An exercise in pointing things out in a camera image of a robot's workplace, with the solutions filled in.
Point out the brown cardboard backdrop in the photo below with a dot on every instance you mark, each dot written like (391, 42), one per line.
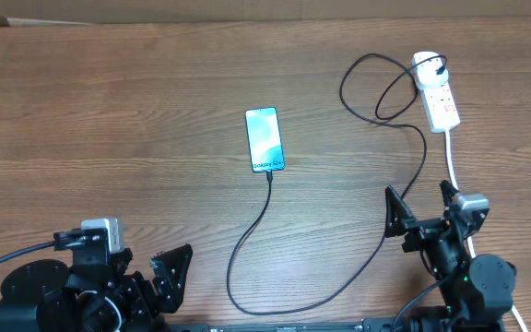
(164, 11)

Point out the blue Samsung Galaxy smartphone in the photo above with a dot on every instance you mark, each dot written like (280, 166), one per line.
(264, 140)

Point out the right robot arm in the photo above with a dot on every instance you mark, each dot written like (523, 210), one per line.
(470, 293)

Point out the white wall charger plug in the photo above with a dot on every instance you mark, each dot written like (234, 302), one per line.
(429, 72)

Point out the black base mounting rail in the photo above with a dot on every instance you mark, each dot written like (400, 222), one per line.
(365, 325)

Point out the white power strip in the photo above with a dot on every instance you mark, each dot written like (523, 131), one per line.
(440, 108)

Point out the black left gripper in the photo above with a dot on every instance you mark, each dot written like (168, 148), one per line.
(147, 305)

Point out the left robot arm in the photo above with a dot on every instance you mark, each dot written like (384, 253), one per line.
(35, 298)

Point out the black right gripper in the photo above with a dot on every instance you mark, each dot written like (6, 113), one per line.
(418, 230)

